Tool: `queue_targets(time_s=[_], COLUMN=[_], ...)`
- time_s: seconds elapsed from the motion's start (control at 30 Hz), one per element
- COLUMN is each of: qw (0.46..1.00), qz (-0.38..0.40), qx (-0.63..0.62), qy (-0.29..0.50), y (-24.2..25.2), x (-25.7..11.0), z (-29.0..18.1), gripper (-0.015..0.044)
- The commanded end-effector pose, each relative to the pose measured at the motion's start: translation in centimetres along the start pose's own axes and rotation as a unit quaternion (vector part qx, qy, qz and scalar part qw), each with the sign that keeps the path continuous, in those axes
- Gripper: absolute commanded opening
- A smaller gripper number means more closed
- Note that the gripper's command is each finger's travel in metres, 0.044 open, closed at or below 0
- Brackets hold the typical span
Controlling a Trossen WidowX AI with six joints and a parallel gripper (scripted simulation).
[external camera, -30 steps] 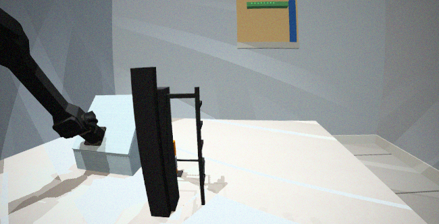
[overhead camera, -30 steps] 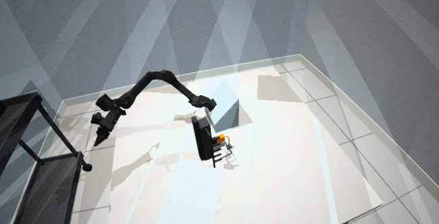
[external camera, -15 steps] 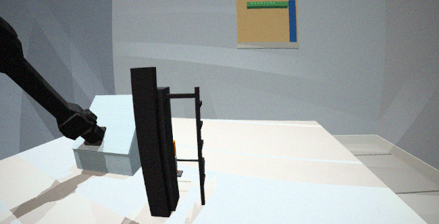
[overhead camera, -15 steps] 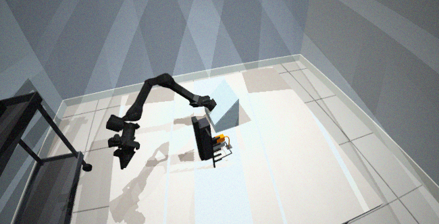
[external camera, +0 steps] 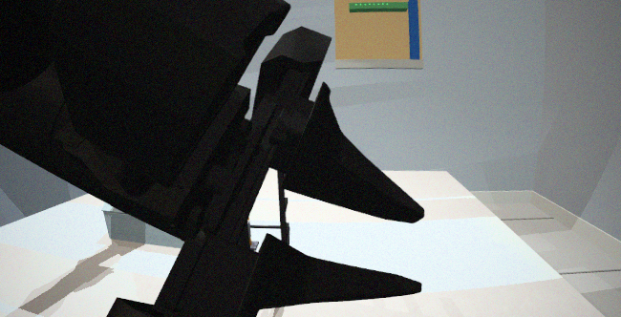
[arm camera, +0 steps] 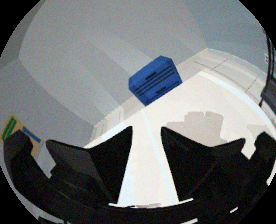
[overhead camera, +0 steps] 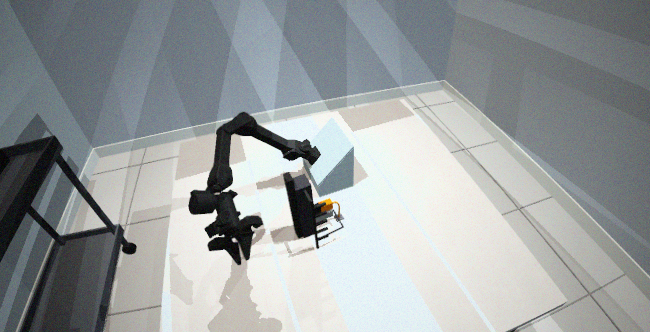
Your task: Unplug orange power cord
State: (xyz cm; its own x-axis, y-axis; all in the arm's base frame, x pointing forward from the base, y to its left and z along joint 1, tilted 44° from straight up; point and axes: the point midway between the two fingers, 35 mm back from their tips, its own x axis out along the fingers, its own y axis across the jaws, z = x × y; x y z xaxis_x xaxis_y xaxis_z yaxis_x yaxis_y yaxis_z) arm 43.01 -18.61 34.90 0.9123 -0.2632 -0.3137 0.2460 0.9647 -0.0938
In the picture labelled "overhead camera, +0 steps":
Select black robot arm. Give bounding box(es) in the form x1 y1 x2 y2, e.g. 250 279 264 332
188 112 321 239

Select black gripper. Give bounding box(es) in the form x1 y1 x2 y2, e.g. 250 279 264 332
207 207 263 265

